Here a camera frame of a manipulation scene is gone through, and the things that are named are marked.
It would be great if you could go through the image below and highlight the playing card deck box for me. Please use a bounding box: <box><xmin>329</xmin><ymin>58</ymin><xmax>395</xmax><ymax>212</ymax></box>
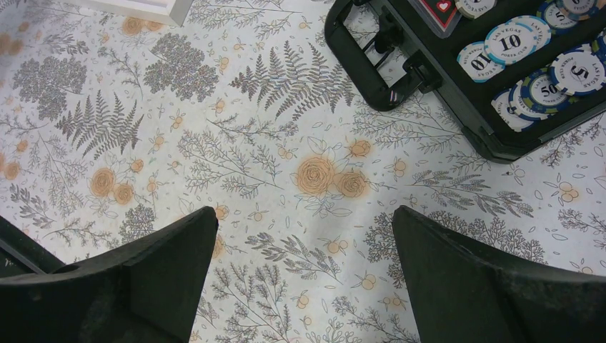
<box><xmin>408</xmin><ymin>0</ymin><xmax>462</xmax><ymax>39</ymax></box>

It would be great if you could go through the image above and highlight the white blue ten chip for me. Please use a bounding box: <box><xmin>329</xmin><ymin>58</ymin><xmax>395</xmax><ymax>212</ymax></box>
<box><xmin>484</xmin><ymin>15</ymin><xmax>552</xmax><ymax>66</ymax></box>
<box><xmin>457</xmin><ymin>41</ymin><xmax>505</xmax><ymax>83</ymax></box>

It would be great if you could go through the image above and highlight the black poker chip case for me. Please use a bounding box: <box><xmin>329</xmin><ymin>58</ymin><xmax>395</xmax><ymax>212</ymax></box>
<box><xmin>324</xmin><ymin>0</ymin><xmax>605</xmax><ymax>164</ymax></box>

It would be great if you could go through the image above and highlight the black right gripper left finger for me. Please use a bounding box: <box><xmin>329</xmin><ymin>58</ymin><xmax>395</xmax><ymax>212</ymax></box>
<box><xmin>1</xmin><ymin>207</ymin><xmax>219</xmax><ymax>342</ymax></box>

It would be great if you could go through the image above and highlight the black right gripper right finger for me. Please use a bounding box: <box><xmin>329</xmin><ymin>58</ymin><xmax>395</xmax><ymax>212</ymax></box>
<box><xmin>392</xmin><ymin>206</ymin><xmax>605</xmax><ymax>342</ymax></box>

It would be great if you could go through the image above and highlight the blue five poker chip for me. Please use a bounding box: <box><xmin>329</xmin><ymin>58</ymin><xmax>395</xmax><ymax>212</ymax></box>
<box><xmin>548</xmin><ymin>49</ymin><xmax>605</xmax><ymax>96</ymax></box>

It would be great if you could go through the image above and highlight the white picture frame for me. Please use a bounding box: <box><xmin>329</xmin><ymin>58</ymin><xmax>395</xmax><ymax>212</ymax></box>
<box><xmin>65</xmin><ymin>0</ymin><xmax>193</xmax><ymax>26</ymax></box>

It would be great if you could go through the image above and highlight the blue fifty poker chip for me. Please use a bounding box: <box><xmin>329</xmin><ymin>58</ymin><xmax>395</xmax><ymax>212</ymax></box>
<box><xmin>508</xmin><ymin>67</ymin><xmax>580</xmax><ymax>121</ymax></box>

